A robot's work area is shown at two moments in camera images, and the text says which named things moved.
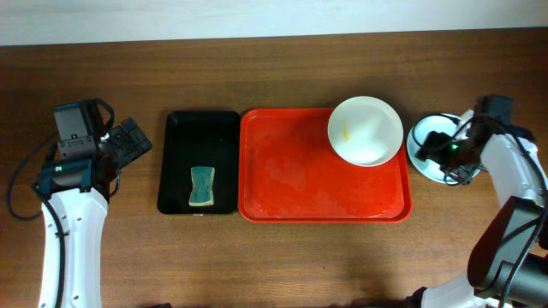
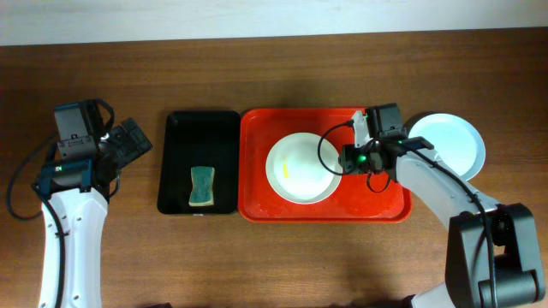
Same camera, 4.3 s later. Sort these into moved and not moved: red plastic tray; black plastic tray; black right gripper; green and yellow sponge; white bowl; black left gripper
Moved: white bowl; black right gripper
Not moved: red plastic tray; black left gripper; black plastic tray; green and yellow sponge
